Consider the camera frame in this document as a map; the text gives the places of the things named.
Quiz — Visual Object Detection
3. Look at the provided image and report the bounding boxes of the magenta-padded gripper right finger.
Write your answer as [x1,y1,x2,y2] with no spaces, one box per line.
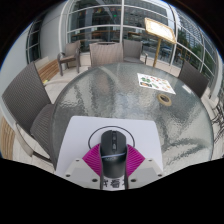
[125,143,165,190]

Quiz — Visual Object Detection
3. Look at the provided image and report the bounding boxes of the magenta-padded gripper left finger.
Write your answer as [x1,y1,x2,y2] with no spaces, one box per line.
[63,143,103,190]

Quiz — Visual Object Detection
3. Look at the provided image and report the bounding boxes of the black computer mouse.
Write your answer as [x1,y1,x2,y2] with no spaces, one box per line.
[99,130,129,180]

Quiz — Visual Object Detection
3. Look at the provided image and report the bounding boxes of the white printed mouse pad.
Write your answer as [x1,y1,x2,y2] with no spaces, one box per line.
[54,115,164,191]

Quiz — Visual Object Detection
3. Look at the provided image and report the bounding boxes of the tan tape roll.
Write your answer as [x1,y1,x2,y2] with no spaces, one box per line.
[157,93,173,107]

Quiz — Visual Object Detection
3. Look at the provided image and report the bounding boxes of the wooden slatted bench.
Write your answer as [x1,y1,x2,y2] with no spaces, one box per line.
[35,58,60,84]
[0,116,16,160]

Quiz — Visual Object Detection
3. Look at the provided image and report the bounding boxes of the colourful picture menu card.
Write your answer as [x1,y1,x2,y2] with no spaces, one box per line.
[136,72,177,95]

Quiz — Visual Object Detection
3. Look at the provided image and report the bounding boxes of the green metal outdoor table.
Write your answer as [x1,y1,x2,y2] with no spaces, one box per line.
[209,94,224,143]

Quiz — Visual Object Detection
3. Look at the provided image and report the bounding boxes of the grey wicker chair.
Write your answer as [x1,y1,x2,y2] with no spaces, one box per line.
[89,42,124,68]
[1,61,58,165]
[177,59,210,99]
[122,39,149,65]
[57,40,82,76]

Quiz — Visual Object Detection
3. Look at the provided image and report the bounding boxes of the gold framed menu stand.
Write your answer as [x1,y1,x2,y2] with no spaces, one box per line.
[144,17,177,68]

